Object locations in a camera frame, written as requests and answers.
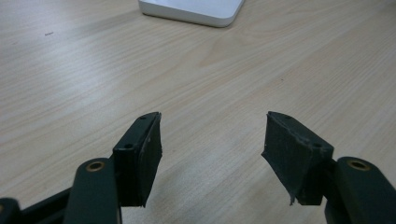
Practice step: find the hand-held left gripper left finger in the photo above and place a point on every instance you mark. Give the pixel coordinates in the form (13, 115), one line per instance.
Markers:
(137, 161)

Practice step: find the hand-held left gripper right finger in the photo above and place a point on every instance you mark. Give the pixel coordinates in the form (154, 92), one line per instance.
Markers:
(294, 155)

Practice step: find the white desk lamp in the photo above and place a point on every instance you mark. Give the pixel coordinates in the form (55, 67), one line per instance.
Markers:
(193, 11)

